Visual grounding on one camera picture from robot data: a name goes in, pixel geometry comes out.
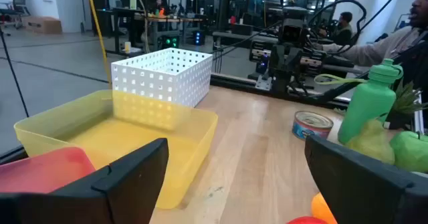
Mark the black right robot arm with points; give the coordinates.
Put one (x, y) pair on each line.
(281, 78)

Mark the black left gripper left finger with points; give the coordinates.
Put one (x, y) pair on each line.
(83, 204)

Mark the black aluminium table frame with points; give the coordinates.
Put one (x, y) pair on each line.
(234, 82)

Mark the black office chair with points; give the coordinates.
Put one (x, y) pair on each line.
(19, 0)

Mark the person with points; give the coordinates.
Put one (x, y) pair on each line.
(342, 30)
(368, 51)

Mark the workbench with clutter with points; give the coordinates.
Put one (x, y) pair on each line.
(160, 20)

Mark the yellow-green toy pear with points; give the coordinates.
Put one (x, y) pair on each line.
(371, 143)

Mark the yellow translucent plastic bin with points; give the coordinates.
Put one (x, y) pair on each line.
(133, 140)

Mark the red plastic tray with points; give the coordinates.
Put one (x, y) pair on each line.
(40, 170)

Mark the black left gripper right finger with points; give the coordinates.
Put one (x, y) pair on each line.
(368, 194)

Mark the red toy fruit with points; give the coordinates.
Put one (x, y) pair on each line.
(306, 221)

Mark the green squeeze bottle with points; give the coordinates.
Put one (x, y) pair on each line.
(368, 110)

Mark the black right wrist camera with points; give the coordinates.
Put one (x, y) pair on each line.
(292, 33)

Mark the silver tuna can blue label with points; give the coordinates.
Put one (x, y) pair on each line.
(311, 125)

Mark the white perforated plastic basket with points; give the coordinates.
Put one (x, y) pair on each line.
(187, 80)

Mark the orange toy fruit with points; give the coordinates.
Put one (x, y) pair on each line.
(321, 210)

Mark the brown cardboard box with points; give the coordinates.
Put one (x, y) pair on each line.
(41, 25)

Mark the small potted succulent plant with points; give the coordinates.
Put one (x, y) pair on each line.
(406, 100)

